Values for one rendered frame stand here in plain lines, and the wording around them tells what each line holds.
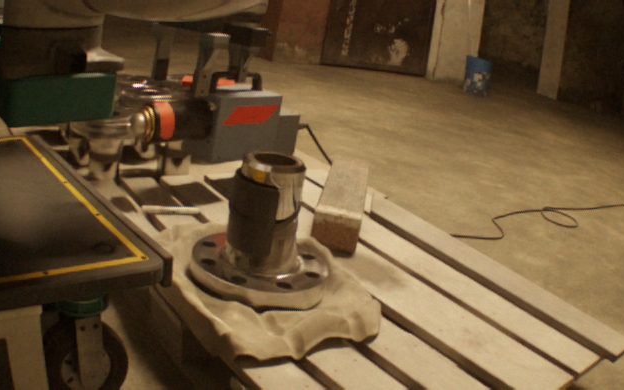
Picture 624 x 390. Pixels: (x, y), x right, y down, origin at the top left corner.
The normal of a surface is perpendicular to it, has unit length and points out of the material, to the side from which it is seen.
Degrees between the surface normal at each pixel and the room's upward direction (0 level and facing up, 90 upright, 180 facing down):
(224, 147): 90
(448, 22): 90
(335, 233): 90
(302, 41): 90
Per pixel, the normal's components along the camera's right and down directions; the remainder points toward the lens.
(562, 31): -0.80, 0.05
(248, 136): 0.70, 0.33
